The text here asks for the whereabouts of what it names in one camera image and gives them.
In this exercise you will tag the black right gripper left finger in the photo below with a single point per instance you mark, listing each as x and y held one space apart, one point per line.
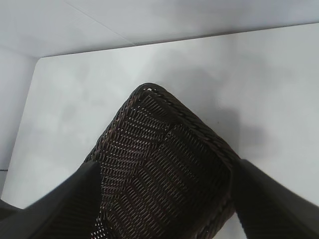
49 214

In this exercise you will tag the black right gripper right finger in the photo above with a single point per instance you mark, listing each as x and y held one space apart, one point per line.
274 211

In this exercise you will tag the dark brown wicker basket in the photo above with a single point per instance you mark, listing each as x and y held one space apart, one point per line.
159 159

